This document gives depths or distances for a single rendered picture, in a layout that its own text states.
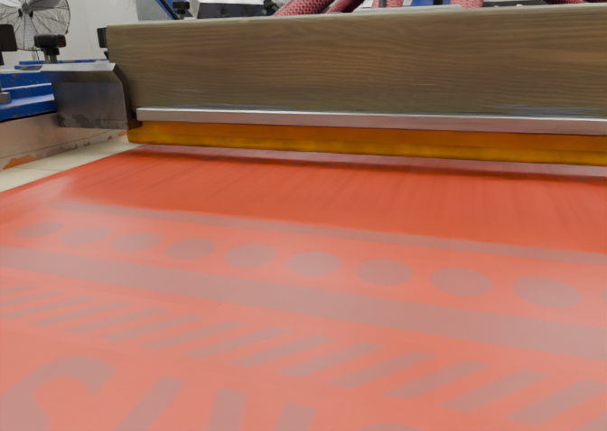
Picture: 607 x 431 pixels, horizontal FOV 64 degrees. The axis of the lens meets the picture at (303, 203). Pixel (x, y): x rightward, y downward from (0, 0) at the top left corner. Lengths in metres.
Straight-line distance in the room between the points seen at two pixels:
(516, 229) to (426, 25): 0.15
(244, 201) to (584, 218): 0.18
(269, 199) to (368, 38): 0.13
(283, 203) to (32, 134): 0.24
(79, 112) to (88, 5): 5.45
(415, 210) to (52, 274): 0.18
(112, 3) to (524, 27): 5.46
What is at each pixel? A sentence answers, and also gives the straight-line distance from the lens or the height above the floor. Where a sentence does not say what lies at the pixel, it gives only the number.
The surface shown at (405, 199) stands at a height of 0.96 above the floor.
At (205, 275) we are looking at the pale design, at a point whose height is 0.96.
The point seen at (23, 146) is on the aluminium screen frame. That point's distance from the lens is 0.45.
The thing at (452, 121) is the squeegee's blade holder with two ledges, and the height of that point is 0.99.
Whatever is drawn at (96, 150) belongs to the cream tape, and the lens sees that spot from 0.47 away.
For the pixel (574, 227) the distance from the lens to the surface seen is 0.27.
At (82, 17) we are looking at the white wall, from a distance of 5.88.
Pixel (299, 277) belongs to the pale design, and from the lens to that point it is 0.19.
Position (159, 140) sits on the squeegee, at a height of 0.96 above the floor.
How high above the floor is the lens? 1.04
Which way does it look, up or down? 19 degrees down
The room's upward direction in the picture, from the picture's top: 1 degrees counter-clockwise
